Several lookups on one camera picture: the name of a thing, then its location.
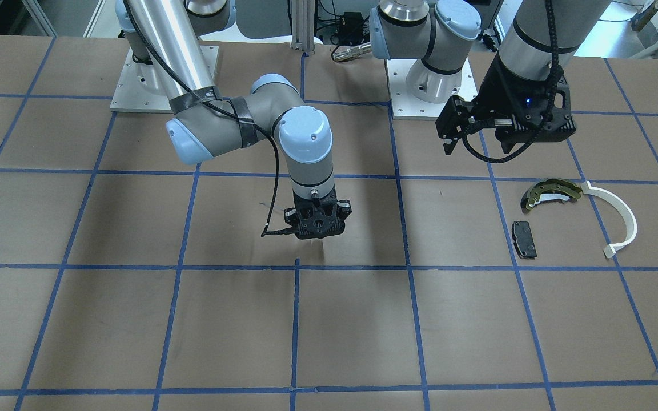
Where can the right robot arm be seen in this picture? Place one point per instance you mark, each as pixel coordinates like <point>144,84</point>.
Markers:
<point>206,125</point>

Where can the aluminium frame post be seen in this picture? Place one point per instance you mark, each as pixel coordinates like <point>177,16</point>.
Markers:
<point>302,19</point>

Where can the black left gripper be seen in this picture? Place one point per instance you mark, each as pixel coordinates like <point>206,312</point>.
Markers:
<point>496,87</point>

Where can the olive brake shoe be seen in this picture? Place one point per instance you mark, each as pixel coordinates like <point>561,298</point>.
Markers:
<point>549,190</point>

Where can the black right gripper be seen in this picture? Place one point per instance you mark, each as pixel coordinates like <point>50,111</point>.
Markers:
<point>291,215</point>

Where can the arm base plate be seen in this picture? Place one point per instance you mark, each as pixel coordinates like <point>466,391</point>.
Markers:
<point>140,89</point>
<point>419,94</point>

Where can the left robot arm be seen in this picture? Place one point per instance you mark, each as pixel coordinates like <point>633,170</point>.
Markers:
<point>543,38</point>

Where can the black brake pad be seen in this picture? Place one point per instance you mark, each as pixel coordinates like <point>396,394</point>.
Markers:
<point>523,239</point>

